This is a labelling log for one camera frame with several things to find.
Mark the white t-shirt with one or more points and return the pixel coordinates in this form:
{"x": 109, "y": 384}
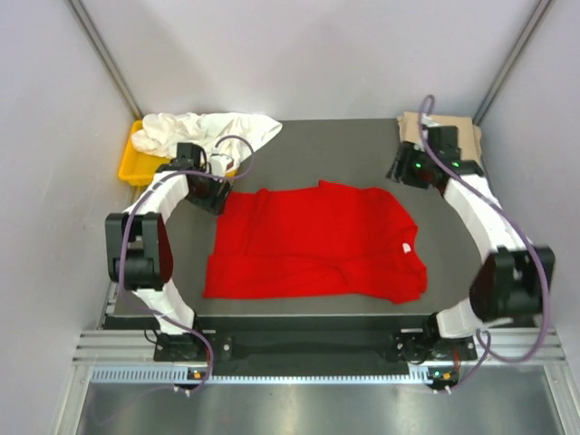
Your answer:
{"x": 232, "y": 133}

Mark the red t-shirt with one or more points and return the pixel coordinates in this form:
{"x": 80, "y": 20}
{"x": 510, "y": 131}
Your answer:
{"x": 330, "y": 239}

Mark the folded beige t-shirt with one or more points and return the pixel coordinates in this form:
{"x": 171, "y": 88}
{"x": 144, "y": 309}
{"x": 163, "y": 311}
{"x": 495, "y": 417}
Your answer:
{"x": 469, "y": 133}

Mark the aluminium frame rail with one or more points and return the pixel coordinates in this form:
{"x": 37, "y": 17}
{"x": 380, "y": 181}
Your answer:
{"x": 119, "y": 389}

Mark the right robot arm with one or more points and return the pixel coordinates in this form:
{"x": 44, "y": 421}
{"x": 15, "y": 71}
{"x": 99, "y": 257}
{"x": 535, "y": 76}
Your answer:
{"x": 515, "y": 275}

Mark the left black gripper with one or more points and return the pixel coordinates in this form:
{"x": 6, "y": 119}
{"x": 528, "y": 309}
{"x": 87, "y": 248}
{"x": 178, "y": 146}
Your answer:
{"x": 214, "y": 204}

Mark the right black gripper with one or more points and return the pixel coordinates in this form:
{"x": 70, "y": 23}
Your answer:
{"x": 406, "y": 153}

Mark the yellow plastic bin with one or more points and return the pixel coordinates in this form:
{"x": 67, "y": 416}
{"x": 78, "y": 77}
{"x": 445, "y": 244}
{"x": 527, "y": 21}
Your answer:
{"x": 138, "y": 168}

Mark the slotted grey cable duct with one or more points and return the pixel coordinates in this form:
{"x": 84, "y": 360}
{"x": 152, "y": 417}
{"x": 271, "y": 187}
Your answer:
{"x": 182, "y": 375}

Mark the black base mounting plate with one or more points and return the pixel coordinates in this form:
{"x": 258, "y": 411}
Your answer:
{"x": 284, "y": 345}

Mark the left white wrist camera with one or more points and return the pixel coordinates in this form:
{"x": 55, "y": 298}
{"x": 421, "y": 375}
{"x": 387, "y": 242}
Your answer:
{"x": 221, "y": 165}

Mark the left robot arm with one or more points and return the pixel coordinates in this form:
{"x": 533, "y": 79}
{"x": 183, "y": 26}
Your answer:
{"x": 139, "y": 255}

